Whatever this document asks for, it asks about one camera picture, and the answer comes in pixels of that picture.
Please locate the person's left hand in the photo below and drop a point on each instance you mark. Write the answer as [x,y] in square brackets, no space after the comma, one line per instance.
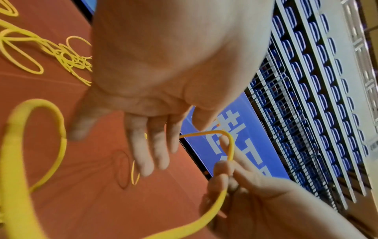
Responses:
[171,51]

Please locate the person's right hand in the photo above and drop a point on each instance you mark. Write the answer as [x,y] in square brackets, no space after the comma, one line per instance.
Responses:
[271,205]

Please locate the blue banner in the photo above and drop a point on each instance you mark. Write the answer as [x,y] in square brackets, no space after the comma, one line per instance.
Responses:
[242,144]

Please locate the rows of blue seats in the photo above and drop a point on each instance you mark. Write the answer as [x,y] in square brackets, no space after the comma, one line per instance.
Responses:
[319,79]

